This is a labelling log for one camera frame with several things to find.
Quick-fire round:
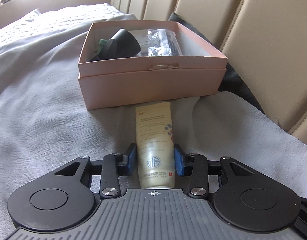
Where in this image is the cream lotion tube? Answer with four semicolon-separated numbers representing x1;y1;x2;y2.
136;102;175;189

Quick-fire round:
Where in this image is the black wedge-shaped object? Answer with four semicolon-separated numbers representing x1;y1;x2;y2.
91;29;141;61

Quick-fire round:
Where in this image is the green plastic crank handle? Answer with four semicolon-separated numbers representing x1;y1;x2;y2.
96;39;108;56

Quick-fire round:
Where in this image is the clear plastic bag with parts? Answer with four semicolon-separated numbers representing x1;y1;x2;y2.
147;29;182;56

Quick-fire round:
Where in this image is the grey blanket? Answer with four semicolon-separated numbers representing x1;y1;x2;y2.
0;22;307;239

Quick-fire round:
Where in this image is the dark grey cloth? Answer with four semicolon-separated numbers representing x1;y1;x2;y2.
168;12;264;113

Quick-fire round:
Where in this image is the pink cardboard box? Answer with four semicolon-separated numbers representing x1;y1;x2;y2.
78;20;228;110

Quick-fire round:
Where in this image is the beige padded headboard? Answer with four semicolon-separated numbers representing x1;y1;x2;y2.
110;0;307;142

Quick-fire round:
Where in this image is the white quilted bedspread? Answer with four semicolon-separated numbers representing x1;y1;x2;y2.
0;3;124;47

